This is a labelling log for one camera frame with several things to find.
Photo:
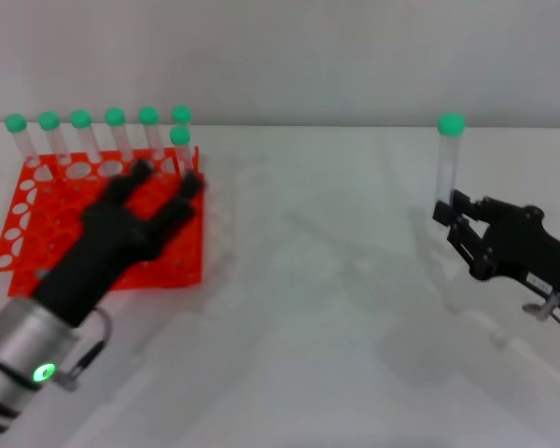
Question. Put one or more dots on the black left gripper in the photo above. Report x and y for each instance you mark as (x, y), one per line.
(107, 242)

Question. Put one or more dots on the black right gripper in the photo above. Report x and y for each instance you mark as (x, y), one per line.
(527, 252)

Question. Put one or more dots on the green capped labelled test tube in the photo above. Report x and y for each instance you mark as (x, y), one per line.
(450, 125)

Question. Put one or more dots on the green capped clear test tube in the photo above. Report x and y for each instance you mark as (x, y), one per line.
(80, 118)
(181, 113)
(179, 135)
(15, 122)
(115, 116)
(49, 120)
(148, 115)

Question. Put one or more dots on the orange test tube rack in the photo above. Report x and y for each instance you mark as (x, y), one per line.
(177, 252)

